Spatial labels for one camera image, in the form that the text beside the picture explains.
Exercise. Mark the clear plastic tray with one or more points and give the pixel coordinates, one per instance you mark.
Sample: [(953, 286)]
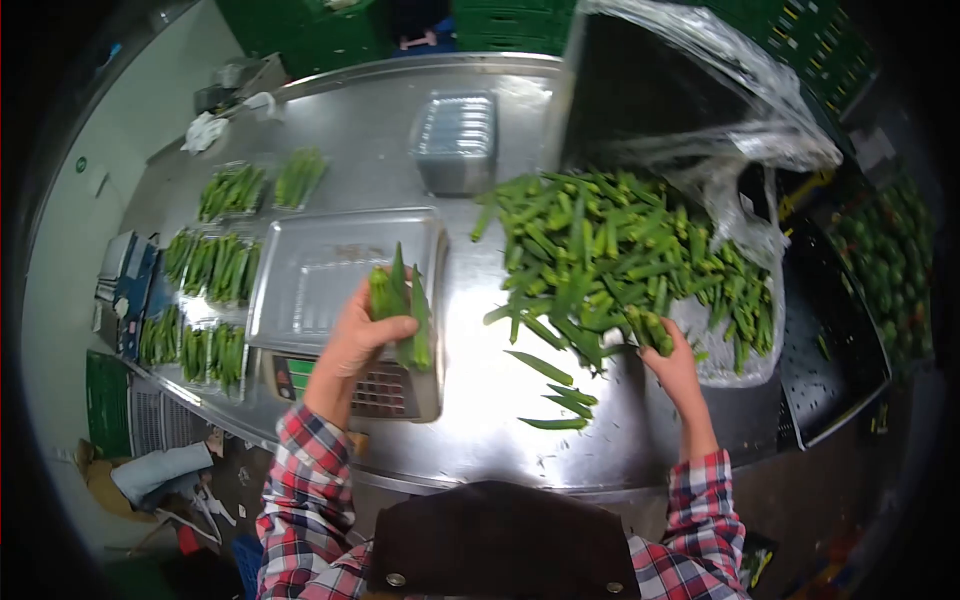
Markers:
[(330, 289)]

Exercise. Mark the grey slatted crate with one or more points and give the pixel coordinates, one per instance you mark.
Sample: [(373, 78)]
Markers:
[(161, 420)]

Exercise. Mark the person's left thumb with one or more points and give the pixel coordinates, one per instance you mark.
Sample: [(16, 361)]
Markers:
[(395, 330)]

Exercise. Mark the stack of clear trays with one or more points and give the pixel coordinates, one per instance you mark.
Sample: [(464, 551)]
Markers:
[(456, 142)]

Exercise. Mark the bunch of okra pods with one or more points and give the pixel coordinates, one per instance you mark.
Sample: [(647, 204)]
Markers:
[(416, 322)]

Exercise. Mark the person's right hand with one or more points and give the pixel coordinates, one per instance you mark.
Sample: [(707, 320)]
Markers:
[(681, 367)]

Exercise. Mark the crate of green fruit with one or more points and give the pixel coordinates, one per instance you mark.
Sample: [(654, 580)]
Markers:
[(892, 262)]

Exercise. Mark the blue floor crate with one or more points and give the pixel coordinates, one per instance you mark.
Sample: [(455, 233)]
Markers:
[(247, 566)]

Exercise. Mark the stack of green crates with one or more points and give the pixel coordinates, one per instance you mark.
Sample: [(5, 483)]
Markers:
[(337, 30)]

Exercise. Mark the clear plastic bag liner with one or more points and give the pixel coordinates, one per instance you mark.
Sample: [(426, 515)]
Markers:
[(735, 82)]

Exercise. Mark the steel weighing scale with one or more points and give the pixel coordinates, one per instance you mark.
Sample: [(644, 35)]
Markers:
[(300, 300)]

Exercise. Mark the person's body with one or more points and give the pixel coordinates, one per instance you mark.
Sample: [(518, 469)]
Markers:
[(495, 547)]

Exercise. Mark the white crumpled cloth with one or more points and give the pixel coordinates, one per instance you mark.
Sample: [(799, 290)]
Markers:
[(202, 131)]

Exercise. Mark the pile of loose okra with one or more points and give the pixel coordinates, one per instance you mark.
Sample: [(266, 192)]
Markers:
[(592, 247)]

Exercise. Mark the person's right fingers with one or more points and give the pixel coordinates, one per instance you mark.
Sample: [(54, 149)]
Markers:
[(681, 343)]

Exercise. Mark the blue flat boxes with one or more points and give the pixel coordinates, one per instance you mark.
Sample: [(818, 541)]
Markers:
[(139, 289)]

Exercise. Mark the green floor crate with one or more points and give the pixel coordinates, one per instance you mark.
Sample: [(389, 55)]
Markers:
[(107, 405)]

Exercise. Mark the rows of okra-filled trays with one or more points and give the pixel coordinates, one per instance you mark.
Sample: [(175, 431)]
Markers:
[(225, 266)]

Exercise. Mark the black plastic crate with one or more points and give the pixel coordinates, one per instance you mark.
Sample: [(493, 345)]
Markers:
[(832, 345)]

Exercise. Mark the green perforated crates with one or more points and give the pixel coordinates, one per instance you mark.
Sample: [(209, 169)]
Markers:
[(825, 45)]

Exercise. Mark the short okra pods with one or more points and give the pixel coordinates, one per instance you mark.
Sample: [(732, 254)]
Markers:
[(651, 328)]

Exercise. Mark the person's left hand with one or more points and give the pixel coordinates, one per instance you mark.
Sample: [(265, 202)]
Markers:
[(352, 341)]

